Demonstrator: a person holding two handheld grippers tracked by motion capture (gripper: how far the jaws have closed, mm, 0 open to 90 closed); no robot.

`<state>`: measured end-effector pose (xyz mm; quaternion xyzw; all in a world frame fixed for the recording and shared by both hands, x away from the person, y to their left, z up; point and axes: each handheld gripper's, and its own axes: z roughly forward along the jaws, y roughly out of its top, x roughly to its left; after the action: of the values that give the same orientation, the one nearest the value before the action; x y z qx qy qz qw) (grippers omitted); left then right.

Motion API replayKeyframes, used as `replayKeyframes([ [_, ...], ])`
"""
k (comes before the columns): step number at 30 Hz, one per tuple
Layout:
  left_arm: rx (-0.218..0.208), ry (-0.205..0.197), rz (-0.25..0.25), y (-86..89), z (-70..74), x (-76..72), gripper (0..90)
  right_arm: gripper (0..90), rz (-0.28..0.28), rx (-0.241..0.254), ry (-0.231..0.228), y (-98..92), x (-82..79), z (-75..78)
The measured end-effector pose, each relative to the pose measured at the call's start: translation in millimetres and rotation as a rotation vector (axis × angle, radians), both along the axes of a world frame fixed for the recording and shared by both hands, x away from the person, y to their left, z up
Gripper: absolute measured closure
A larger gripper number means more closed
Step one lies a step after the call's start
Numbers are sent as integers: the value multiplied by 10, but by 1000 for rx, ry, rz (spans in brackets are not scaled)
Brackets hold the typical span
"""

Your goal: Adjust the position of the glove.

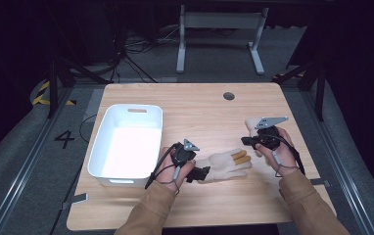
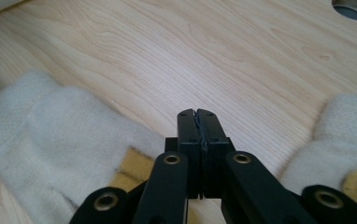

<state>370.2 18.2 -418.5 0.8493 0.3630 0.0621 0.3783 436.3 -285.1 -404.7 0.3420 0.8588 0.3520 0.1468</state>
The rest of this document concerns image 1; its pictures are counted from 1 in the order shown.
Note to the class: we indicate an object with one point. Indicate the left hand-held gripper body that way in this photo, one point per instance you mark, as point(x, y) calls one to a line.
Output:
point(183, 155)

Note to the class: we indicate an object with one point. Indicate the grey tape piece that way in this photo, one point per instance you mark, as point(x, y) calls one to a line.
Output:
point(320, 182)
point(77, 199)

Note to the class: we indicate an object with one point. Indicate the grey metal table frame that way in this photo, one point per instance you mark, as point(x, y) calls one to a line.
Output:
point(221, 20)

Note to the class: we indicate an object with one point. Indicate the black metal stand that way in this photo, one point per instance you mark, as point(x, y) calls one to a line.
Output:
point(53, 88)
point(319, 94)

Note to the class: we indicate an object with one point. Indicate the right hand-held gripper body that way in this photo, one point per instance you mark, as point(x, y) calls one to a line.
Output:
point(268, 137)

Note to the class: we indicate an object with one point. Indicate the person's right hand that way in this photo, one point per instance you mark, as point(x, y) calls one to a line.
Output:
point(284, 156)

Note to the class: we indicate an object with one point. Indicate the person's left hand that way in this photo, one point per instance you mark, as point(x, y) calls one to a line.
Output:
point(165, 171)

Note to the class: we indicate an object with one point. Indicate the white plastic storage bin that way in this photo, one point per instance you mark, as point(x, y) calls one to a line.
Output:
point(126, 147)

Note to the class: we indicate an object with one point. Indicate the grey table grommet hole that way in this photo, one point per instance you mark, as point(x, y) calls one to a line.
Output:
point(228, 96)

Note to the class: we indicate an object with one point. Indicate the yellow black hazard tape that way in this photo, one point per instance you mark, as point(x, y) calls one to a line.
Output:
point(39, 96)

